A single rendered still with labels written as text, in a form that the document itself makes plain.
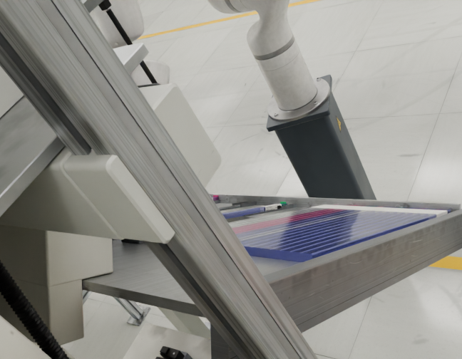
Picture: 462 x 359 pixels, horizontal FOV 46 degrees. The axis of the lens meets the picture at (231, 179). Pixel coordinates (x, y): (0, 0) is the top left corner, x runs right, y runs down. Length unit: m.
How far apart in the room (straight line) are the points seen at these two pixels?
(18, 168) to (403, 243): 0.56
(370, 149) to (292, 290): 1.96
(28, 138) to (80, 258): 0.24
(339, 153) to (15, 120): 1.29
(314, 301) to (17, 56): 0.38
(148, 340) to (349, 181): 0.76
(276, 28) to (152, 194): 1.14
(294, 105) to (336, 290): 0.99
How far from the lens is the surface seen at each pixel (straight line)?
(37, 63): 0.29
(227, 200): 1.34
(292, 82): 1.50
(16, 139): 0.38
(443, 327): 1.81
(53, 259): 0.56
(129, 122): 0.31
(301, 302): 0.54
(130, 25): 1.14
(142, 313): 2.35
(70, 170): 0.33
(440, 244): 0.92
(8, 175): 0.34
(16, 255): 0.60
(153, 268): 0.62
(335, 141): 1.58
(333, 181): 1.68
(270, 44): 1.45
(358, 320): 1.89
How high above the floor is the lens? 1.51
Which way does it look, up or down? 34 degrees down
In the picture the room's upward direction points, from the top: 32 degrees counter-clockwise
